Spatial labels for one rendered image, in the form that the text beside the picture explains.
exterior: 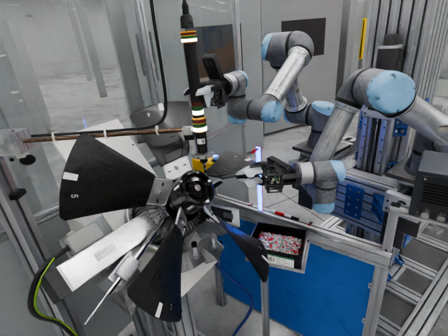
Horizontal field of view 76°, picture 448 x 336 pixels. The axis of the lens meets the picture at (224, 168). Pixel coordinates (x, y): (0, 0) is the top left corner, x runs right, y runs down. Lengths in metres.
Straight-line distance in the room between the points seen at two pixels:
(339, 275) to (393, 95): 0.79
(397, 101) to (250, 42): 3.06
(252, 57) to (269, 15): 0.94
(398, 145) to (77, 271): 1.44
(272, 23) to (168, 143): 3.89
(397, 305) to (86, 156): 1.74
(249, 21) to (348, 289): 3.21
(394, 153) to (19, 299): 1.85
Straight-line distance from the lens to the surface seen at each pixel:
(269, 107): 1.03
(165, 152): 0.97
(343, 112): 1.11
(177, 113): 1.03
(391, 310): 1.95
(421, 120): 1.11
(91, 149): 0.81
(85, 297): 1.79
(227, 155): 1.16
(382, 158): 1.59
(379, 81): 0.97
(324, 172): 1.00
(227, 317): 2.06
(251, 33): 3.91
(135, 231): 0.93
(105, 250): 0.89
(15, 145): 1.11
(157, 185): 0.87
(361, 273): 1.37
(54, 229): 1.53
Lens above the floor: 1.64
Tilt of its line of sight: 25 degrees down
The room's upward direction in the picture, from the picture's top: 5 degrees counter-clockwise
